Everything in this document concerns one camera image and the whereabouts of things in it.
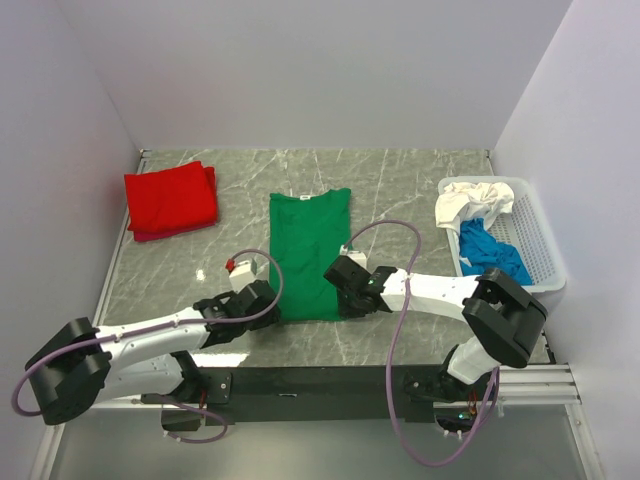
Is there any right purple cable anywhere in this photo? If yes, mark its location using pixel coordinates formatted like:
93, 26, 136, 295
342, 219, 501, 469

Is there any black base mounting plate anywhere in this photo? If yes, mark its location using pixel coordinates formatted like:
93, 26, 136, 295
167, 365, 490, 424

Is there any white crumpled t shirt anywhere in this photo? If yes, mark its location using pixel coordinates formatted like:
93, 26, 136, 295
435, 182, 515, 233

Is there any blue crumpled t shirt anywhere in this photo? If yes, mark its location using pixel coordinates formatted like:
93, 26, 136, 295
459, 218, 533, 286

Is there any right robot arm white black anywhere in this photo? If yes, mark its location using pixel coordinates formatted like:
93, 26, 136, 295
324, 255, 547, 399

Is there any green t shirt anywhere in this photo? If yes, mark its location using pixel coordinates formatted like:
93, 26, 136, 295
269, 188, 351, 323

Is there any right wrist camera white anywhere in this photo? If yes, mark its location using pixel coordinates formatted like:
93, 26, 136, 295
340, 245, 368, 269

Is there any white plastic basket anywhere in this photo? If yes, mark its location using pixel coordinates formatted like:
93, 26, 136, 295
438, 176, 566, 295

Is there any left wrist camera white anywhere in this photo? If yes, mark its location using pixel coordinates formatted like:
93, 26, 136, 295
225, 259, 257, 292

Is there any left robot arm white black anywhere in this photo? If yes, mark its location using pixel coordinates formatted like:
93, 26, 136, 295
25, 280, 282, 425

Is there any purple cable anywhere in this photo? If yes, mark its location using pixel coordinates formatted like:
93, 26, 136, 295
342, 219, 501, 469
12, 248, 286, 444

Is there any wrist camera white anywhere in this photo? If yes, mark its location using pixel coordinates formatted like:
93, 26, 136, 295
225, 259, 257, 292
340, 245, 368, 269

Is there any aluminium frame rail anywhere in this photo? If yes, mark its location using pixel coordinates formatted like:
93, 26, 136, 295
89, 363, 582, 411

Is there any folded red t shirt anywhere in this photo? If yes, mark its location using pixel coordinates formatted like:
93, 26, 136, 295
123, 160, 220, 234

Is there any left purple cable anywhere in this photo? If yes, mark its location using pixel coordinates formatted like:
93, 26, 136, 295
12, 248, 286, 444

